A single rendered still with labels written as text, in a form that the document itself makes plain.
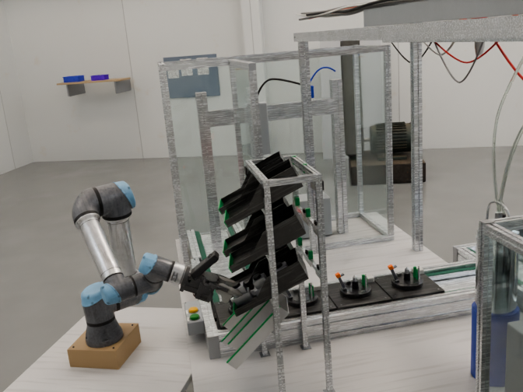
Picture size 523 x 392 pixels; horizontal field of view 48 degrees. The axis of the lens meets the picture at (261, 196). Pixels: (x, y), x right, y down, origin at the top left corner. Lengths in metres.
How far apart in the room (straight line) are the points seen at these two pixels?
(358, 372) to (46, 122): 10.54
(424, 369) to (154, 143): 9.42
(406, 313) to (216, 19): 8.58
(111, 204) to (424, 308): 1.37
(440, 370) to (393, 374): 0.17
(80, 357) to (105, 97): 9.29
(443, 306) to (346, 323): 0.43
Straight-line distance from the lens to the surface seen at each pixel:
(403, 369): 2.32
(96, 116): 11.70
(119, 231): 2.35
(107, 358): 2.48
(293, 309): 2.51
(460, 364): 2.38
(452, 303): 2.67
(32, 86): 12.31
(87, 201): 2.26
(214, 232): 3.51
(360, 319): 2.52
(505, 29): 1.46
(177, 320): 2.79
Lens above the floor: 2.10
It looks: 15 degrees down
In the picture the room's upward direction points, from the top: 5 degrees counter-clockwise
